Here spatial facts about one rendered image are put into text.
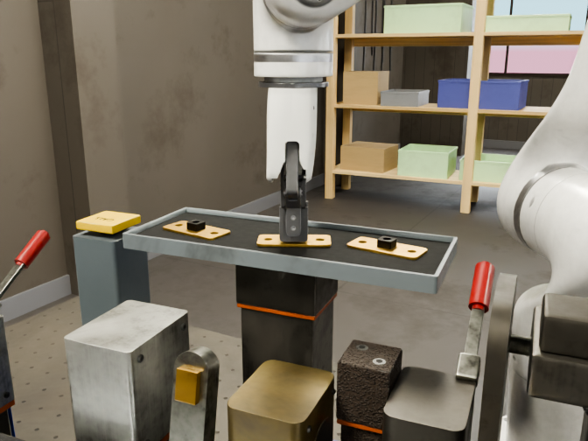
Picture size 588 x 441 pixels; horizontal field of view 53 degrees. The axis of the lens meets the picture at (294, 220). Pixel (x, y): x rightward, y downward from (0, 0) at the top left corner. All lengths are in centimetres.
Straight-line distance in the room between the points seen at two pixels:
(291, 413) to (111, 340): 19
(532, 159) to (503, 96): 458
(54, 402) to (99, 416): 70
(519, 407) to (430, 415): 38
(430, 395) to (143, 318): 29
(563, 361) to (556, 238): 28
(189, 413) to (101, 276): 30
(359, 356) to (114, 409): 24
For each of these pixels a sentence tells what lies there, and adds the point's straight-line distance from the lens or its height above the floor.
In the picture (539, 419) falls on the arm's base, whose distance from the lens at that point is 88.
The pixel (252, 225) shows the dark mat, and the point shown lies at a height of 116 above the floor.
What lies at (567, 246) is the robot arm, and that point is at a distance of 73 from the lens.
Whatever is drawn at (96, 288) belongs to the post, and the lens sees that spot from 83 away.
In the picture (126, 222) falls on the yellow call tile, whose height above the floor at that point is 116.
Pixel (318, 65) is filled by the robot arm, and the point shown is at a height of 136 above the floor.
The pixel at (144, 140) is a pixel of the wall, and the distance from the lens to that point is 410.
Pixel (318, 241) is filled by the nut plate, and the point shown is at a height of 116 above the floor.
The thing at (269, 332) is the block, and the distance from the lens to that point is 70.
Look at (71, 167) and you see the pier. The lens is 351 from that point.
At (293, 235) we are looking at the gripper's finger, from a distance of 66.
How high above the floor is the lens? 137
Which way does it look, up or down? 16 degrees down
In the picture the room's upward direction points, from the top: straight up
